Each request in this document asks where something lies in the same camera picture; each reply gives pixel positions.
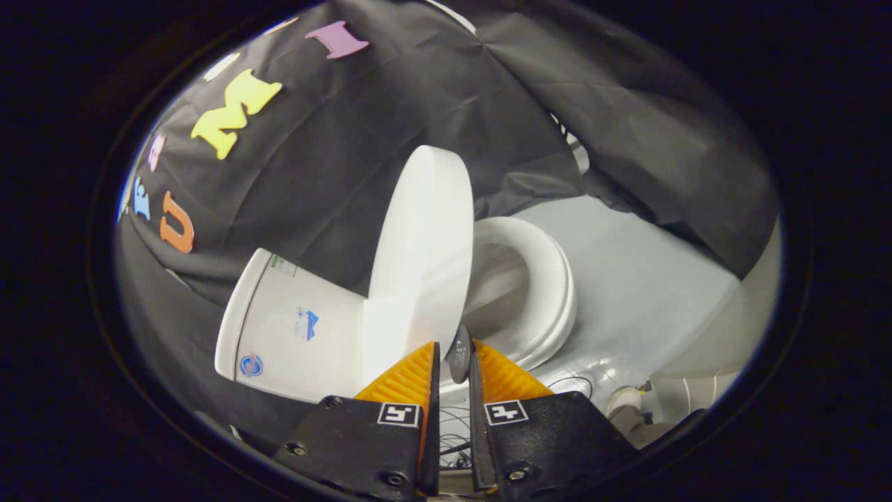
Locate white toilet with tank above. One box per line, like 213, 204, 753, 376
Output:
215, 216, 578, 419

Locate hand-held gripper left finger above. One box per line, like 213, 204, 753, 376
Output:
273, 342, 441, 499

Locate white toilet seat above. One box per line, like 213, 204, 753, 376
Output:
460, 216, 578, 372

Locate white drain pipe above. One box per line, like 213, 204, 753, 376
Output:
605, 373, 741, 447

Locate thin black cables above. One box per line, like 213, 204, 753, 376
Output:
439, 375, 594, 469

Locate white toilet lid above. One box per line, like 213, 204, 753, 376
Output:
362, 145, 476, 386

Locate black backdrop cloth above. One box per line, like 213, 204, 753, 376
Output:
115, 0, 780, 447

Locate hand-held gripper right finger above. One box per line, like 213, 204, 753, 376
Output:
468, 340, 638, 497

